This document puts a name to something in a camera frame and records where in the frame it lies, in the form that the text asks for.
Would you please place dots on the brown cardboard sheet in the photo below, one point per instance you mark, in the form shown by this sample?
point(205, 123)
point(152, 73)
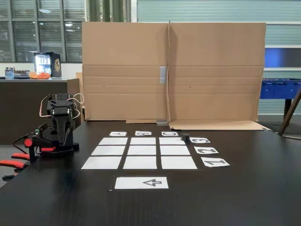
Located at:
point(124, 58)
point(216, 58)

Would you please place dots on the orange snack bowl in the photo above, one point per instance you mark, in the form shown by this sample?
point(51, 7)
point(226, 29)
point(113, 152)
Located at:
point(38, 75)

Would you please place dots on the red black table clamp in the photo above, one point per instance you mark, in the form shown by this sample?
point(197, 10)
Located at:
point(38, 144)

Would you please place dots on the grey tape piece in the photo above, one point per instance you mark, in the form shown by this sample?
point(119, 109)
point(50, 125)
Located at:
point(161, 122)
point(163, 75)

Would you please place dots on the paper sheet number 1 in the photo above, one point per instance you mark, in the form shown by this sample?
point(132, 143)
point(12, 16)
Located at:
point(215, 162)

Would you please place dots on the dark counter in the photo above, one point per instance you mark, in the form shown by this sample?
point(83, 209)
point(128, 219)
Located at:
point(21, 106)

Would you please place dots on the black hexagonal token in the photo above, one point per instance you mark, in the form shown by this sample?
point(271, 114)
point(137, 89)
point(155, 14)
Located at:
point(185, 137)

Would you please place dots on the black mini fridge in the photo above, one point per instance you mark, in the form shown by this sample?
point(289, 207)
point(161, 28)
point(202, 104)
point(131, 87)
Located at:
point(48, 64)

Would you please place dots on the blue foosball table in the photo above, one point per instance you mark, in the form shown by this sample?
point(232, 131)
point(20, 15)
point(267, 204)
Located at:
point(277, 90)

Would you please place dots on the paper sheet letter A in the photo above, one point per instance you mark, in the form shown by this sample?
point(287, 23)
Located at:
point(118, 134)

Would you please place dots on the paper sheet letter C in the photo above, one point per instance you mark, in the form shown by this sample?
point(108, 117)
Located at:
point(169, 134)

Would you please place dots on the blue white box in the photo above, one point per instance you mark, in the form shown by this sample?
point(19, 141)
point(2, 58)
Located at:
point(10, 73)

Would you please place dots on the paper sheet letter B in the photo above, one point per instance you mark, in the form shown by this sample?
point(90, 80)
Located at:
point(143, 133)

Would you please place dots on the white square paper sheet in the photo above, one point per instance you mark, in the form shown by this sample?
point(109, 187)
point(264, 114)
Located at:
point(178, 162)
point(101, 163)
point(175, 150)
point(142, 150)
point(113, 141)
point(108, 150)
point(143, 141)
point(170, 141)
point(140, 162)

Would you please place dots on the paper sheet number 3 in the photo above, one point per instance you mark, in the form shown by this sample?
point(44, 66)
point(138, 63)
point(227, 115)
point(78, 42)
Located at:
point(200, 140)

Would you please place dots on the white arrow paper sheet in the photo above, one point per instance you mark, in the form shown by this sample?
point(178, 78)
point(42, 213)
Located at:
point(131, 183)

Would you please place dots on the brown wooden leg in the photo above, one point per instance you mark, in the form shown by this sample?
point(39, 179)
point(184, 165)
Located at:
point(289, 113)

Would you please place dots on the paper sheet number 2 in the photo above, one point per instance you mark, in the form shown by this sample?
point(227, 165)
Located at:
point(206, 150)

